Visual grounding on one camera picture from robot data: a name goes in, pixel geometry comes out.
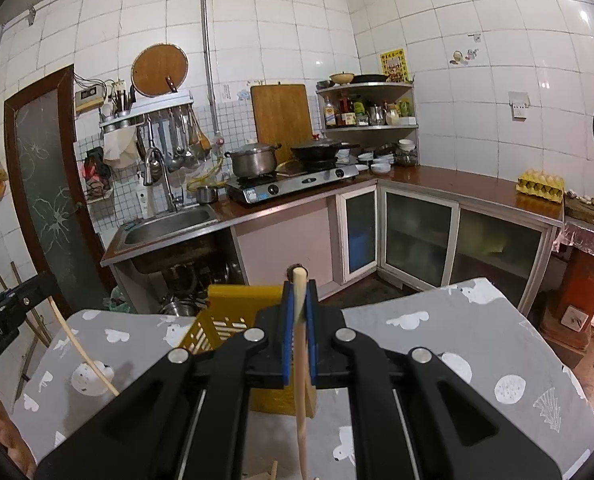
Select wooden chopstick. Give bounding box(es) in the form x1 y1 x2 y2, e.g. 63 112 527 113
268 460 279 480
47 296 119 396
293 266 308 479

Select kitchen counter cabinets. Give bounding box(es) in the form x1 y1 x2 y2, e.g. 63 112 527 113
102 167 564 313

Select person left hand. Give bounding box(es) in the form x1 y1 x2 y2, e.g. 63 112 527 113
0 400 36 479

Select dark framed glass door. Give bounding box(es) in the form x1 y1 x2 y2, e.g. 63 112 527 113
4 65 116 318

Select grey polar bear tablecloth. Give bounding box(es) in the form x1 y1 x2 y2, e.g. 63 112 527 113
36 283 594 479

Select yellow slotted utensil holder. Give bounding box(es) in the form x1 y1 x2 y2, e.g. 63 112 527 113
182 280 318 419

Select steel bowls under sink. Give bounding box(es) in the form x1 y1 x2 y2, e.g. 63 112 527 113
159 260 243 316

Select steel sink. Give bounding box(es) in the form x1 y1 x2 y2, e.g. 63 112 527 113
118 205 217 250

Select white soap bottle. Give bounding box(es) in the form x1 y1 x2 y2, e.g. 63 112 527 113
135 188 153 220

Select steel faucet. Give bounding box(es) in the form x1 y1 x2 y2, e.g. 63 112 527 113
144 148 178 212

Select red cabinet with plastic cover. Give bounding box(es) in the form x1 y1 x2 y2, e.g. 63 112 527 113
539 199 594 356

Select steel gas stove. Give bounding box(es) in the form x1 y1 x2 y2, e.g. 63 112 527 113
227 165 360 206

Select glass jar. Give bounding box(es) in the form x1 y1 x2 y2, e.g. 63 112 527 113
395 139 419 167

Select vertical metal pipe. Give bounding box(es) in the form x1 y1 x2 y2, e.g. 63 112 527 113
201 0 221 138

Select yellow egg tray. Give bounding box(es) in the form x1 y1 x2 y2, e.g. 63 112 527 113
515 169 565 204

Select steel cooking pot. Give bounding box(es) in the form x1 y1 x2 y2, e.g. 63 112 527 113
224 143 282 179

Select round wooden cutting board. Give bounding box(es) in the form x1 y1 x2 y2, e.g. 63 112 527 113
131 44 189 98

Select black wok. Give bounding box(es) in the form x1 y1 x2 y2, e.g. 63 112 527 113
291 139 360 169

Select metal corner shelf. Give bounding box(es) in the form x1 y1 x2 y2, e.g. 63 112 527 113
317 81 419 139

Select rectangular wooden cutting board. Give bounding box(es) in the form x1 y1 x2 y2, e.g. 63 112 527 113
250 84 312 164

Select beige wall control box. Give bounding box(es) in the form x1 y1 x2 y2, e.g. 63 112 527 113
74 84 106 114

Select wall utensil rack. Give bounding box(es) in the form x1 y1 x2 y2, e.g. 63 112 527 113
98 91 214 174

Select white wall socket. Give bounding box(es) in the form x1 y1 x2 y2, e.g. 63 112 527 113
509 91 530 122

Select yellow wall poster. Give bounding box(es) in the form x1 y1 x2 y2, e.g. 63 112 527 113
379 48 410 84

